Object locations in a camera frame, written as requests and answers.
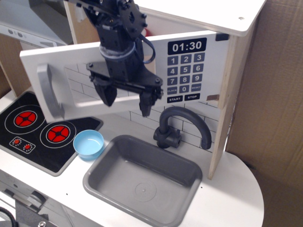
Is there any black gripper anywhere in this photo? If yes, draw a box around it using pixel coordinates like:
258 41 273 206
86 40 163 117

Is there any white toy microwave door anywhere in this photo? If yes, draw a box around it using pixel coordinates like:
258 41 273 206
20 31 230 122

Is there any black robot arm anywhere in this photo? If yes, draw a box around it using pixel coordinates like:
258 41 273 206
72 0 163 117

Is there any white wooden microwave cabinet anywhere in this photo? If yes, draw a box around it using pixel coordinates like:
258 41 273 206
136 0 265 179

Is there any dark grey toy faucet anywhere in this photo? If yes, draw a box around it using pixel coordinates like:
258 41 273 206
153 106 213 150

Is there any light blue bowl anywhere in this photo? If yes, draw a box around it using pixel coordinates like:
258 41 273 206
73 130 105 161

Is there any red white toy cheese wedge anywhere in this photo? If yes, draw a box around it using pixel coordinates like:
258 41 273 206
142 28 152 37

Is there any grey toy sink basin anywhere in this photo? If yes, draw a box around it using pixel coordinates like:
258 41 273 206
83 135 203 227

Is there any black toy stovetop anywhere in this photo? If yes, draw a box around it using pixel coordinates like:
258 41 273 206
0 92 103 176

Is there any grey range hood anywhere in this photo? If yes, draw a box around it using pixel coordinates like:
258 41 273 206
0 0 73 48

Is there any grey oven knob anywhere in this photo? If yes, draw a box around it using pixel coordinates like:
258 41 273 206
27 191 46 208

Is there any brown cardboard box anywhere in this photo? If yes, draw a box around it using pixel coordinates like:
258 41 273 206
224 0 303 190

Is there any grey microwave door handle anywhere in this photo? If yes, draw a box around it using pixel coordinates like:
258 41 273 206
37 64 64 121

